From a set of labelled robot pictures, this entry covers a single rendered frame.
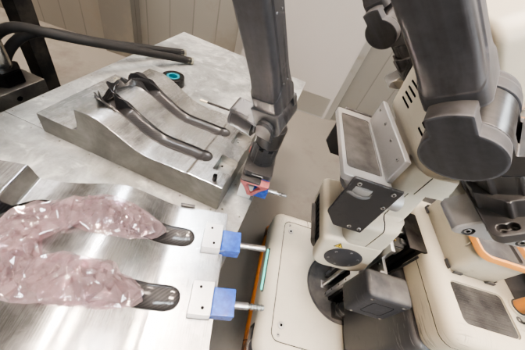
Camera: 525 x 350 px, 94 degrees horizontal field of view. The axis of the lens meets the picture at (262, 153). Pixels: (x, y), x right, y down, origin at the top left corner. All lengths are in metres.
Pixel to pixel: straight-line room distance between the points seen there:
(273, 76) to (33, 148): 0.63
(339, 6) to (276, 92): 1.95
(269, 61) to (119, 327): 0.44
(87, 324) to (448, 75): 0.53
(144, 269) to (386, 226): 0.53
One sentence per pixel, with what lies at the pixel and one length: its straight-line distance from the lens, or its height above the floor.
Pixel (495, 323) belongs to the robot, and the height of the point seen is 0.81.
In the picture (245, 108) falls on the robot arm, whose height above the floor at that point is 1.05.
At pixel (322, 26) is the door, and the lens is 2.33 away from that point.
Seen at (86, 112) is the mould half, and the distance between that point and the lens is 0.67.
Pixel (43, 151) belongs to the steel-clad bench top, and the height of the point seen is 0.80.
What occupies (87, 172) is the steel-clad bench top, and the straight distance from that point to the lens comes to 0.73.
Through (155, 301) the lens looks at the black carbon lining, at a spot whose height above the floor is 0.85.
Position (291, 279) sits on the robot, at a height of 0.28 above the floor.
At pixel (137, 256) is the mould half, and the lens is 0.51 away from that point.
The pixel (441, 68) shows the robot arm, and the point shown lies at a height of 1.29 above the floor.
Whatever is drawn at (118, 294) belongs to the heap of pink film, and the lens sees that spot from 0.48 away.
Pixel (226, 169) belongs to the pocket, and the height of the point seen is 0.86.
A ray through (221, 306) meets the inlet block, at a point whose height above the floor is 0.87.
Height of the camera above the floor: 1.34
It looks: 43 degrees down
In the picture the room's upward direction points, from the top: 21 degrees clockwise
